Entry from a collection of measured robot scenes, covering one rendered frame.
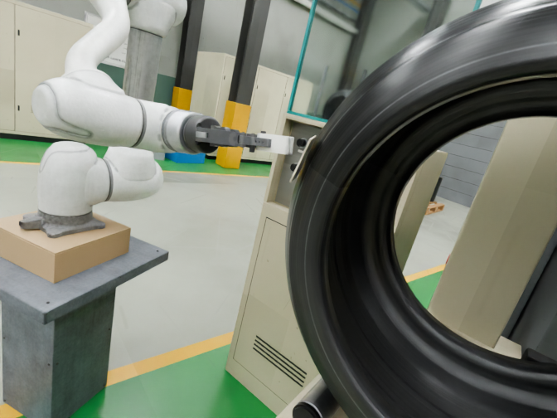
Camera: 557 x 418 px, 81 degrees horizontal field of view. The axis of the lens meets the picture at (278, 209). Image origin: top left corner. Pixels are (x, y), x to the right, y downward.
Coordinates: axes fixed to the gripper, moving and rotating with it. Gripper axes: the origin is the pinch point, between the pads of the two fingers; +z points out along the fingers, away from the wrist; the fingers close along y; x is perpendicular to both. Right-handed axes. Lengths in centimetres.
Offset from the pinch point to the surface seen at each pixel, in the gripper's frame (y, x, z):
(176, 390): 36, 114, -67
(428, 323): 15.2, 28.2, 27.5
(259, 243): 61, 44, -48
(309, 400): -10.5, 33.0, 18.8
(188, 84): 469, -101, -626
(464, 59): -11.5, -9.6, 28.7
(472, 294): 25.1, 23.9, 32.7
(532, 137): 25.1, -6.2, 35.2
